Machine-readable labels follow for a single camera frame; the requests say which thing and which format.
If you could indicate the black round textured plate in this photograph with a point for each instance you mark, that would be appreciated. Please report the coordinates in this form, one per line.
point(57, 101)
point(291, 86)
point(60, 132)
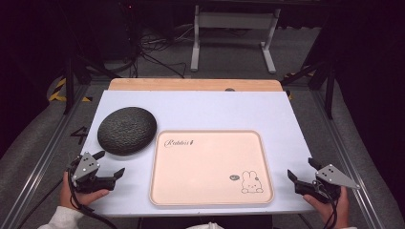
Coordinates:
point(127, 130)

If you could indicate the person's white clothing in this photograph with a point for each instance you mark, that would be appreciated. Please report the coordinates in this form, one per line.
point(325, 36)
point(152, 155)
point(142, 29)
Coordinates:
point(207, 226)

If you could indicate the person's left hand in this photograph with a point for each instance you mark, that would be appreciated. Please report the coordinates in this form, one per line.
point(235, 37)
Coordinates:
point(81, 198)

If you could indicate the aluminium floor rail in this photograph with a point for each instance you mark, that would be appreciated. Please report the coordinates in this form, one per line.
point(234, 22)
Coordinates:
point(41, 159)
point(347, 159)

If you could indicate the yellow black floor tape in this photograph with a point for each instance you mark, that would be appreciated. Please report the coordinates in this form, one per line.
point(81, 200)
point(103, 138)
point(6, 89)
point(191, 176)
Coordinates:
point(57, 92)

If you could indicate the black tape floor mark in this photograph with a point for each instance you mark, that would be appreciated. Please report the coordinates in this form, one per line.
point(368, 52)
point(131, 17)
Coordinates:
point(80, 134)

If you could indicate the black stand legs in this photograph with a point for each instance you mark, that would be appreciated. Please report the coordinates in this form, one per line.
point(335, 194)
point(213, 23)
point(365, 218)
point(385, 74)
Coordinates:
point(68, 86)
point(329, 92)

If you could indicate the wooden table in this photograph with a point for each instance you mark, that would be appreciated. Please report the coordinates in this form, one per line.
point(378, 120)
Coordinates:
point(191, 85)

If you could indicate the white metal stand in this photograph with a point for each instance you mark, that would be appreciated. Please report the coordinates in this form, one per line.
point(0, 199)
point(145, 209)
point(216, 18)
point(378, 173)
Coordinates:
point(235, 20)

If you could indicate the pink tray with rabbit print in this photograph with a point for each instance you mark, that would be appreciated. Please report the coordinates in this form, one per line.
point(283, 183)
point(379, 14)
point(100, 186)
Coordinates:
point(211, 168)

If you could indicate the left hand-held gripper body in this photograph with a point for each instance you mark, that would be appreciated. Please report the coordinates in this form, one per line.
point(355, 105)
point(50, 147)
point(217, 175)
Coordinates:
point(85, 167)

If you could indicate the person's right hand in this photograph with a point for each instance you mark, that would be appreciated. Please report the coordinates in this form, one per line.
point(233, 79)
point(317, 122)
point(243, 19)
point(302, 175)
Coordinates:
point(329, 211)

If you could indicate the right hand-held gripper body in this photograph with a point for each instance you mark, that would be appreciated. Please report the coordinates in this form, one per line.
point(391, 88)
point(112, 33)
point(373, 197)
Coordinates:
point(334, 178)

